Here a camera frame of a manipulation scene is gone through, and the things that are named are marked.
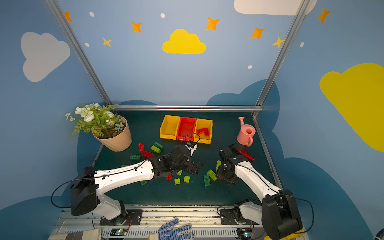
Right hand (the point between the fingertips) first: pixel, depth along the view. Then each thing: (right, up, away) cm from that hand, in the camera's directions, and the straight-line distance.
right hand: (223, 176), depth 84 cm
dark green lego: (-55, +9, +10) cm, 57 cm away
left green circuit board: (-54, -22, -14) cm, 60 cm away
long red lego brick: (-54, +14, +20) cm, 59 cm away
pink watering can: (+17, +22, +12) cm, 30 cm away
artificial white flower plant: (-70, +33, -5) cm, 78 cm away
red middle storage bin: (-23, +27, +27) cm, 44 cm away
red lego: (-47, +10, +11) cm, 50 cm away
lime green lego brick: (-43, +13, +14) cm, 47 cm away
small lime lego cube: (-27, -3, 0) cm, 27 cm away
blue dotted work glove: (-30, -22, -14) cm, 40 cm away
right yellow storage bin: (-11, +31, +23) cm, 40 cm away
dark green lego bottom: (-9, -3, +2) cm, 10 cm away
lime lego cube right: (-22, -2, +2) cm, 22 cm away
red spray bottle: (+14, +12, +11) cm, 21 cm away
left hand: (-15, +10, -8) cm, 20 cm away
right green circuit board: (+9, -23, -13) cm, 28 cm away
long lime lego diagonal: (-6, -1, +4) cm, 7 cm away
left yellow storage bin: (-35, +28, +24) cm, 51 cm away
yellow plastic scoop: (+5, -5, -41) cm, 41 cm away
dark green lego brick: (-41, +16, +14) cm, 46 cm away
